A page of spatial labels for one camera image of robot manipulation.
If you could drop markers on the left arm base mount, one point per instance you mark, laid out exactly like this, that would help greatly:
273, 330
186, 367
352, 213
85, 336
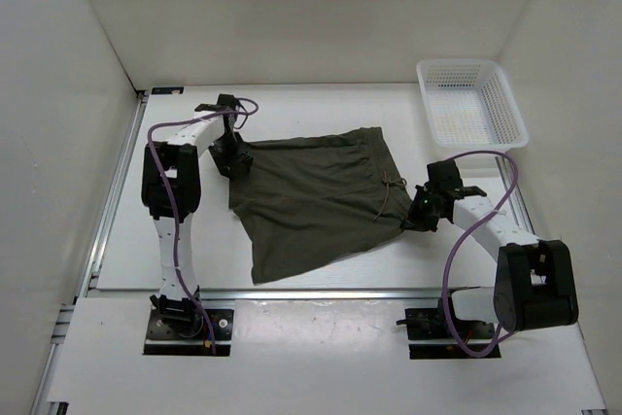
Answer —
162, 339

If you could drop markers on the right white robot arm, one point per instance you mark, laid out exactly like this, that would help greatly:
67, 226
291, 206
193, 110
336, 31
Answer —
534, 284

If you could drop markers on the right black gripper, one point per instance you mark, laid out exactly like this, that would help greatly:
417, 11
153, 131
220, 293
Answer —
415, 222

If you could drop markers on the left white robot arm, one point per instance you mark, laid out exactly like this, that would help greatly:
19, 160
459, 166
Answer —
171, 191

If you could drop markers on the olive green shorts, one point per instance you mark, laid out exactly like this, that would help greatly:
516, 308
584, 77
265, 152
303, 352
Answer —
309, 201

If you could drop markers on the aluminium front rail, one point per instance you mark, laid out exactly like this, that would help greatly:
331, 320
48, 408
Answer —
319, 294

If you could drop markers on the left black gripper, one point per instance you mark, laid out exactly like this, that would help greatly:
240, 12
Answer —
241, 155

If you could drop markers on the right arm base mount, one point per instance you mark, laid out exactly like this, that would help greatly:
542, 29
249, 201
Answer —
429, 337

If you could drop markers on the aluminium right rail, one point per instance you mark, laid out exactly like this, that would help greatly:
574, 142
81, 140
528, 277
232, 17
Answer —
515, 201

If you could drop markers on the white plastic basket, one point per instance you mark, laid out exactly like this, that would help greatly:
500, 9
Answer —
470, 105

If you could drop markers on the aluminium rail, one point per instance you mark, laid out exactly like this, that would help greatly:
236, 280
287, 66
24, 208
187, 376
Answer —
515, 201
104, 227
319, 294

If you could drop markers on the aluminium left rail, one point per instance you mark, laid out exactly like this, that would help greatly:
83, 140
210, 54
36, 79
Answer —
104, 227

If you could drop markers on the blue corner label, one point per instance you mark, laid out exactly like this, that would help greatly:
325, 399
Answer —
167, 90

